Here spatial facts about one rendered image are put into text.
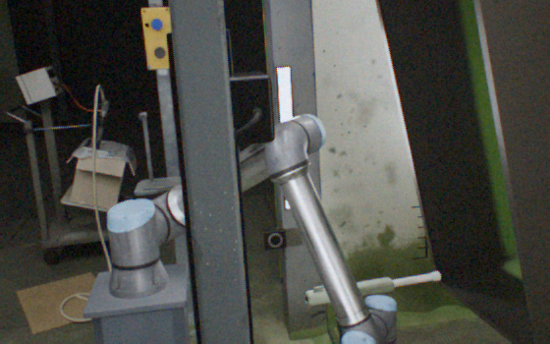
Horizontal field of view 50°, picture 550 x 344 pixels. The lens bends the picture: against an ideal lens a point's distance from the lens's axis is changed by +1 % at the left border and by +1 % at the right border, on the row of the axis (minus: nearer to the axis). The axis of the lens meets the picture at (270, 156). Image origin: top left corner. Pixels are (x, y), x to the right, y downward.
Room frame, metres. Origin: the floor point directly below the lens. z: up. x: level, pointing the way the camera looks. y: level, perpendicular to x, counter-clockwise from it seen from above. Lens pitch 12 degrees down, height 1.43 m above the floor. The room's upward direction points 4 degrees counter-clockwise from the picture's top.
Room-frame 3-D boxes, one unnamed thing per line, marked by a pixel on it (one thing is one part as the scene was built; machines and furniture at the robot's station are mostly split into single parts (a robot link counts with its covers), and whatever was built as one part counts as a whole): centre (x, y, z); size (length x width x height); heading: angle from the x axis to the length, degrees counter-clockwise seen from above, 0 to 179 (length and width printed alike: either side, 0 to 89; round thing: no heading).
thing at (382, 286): (1.89, -0.33, 0.46); 0.49 x 0.05 x 0.23; 102
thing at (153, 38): (2.63, 0.45, 1.42); 0.12 x 0.06 x 0.26; 97
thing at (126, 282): (1.80, 0.46, 0.69); 0.19 x 0.19 x 0.10
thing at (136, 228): (1.81, 0.45, 0.83); 0.17 x 0.15 x 0.18; 150
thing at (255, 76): (0.62, 0.04, 1.35); 0.09 x 0.07 x 0.07; 97
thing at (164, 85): (2.69, 0.46, 0.82); 0.06 x 0.06 x 1.64; 7
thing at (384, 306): (1.56, -0.28, 0.59); 0.12 x 0.09 x 0.12; 150
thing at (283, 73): (2.50, -0.08, 0.96); 0.06 x 0.02 x 0.63; 97
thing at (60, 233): (3.93, 1.31, 0.64); 0.73 x 0.50 x 1.27; 99
